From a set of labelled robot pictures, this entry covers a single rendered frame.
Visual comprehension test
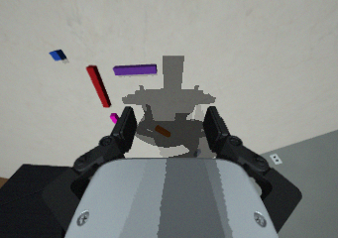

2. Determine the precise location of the magenta block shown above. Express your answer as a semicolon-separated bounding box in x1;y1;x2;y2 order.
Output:
110;113;119;124

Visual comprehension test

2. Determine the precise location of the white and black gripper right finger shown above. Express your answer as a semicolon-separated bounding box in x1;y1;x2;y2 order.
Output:
203;106;302;233

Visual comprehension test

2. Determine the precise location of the red rod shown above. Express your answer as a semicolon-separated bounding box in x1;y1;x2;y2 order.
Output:
86;65;111;108

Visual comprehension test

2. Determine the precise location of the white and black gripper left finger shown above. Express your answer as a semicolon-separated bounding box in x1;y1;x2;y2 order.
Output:
42;106;138;232

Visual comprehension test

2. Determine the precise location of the brown flat bar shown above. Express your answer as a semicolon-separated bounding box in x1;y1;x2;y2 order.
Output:
155;125;170;137

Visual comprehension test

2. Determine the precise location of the small blue block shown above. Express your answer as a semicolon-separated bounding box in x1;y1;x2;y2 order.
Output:
50;50;65;60

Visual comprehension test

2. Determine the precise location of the purple rod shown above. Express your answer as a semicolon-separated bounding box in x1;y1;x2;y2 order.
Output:
113;64;157;75

